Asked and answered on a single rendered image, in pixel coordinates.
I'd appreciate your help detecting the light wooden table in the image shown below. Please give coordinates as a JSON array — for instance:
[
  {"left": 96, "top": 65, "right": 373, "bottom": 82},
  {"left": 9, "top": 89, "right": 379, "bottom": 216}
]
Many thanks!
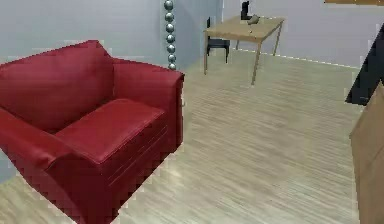
[{"left": 203, "top": 15, "right": 286, "bottom": 86}]

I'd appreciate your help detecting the black object on table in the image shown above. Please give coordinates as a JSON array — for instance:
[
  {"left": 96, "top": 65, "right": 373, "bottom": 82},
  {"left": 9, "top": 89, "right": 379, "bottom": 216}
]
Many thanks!
[{"left": 240, "top": 0, "right": 253, "bottom": 21}]

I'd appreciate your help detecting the silver ball floor lamp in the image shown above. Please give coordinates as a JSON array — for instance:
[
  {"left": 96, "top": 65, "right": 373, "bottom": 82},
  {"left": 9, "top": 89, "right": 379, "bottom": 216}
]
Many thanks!
[{"left": 163, "top": 0, "right": 178, "bottom": 71}]

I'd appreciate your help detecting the red armchair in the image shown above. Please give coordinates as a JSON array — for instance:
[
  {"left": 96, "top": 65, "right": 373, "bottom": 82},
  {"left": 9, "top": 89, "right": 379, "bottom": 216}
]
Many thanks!
[{"left": 0, "top": 39, "right": 186, "bottom": 224}]

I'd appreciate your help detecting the black chair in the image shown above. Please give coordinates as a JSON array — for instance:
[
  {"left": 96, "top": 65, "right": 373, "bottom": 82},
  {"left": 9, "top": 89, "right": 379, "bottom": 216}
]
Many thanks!
[{"left": 206, "top": 16, "right": 231, "bottom": 64}]

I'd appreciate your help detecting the brown wooden frame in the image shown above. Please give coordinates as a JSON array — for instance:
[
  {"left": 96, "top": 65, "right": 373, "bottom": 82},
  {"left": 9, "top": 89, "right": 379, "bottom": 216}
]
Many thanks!
[{"left": 324, "top": 0, "right": 384, "bottom": 7}]

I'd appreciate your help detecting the grey small object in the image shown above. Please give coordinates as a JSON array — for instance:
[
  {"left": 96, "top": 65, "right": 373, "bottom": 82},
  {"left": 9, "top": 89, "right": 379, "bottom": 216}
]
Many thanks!
[{"left": 246, "top": 14, "right": 261, "bottom": 26}]

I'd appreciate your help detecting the black flat panel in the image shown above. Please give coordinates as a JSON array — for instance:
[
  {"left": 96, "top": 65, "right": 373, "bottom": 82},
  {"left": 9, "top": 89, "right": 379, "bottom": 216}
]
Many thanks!
[{"left": 345, "top": 22, "right": 384, "bottom": 107}]

